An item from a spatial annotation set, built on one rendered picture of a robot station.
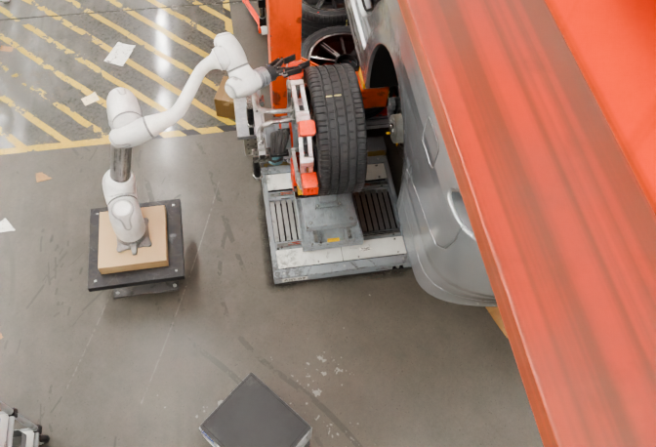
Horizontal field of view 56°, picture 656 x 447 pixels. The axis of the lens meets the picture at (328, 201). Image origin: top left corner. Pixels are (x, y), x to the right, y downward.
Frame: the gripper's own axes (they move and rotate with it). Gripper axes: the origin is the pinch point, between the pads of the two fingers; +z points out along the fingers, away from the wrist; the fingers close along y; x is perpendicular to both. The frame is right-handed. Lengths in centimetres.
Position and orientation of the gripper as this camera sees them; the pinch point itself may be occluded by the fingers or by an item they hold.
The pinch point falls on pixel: (299, 60)
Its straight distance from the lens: 304.9
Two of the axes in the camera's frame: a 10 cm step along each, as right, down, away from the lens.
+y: 6.9, 4.1, -5.9
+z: 7.2, -4.4, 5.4
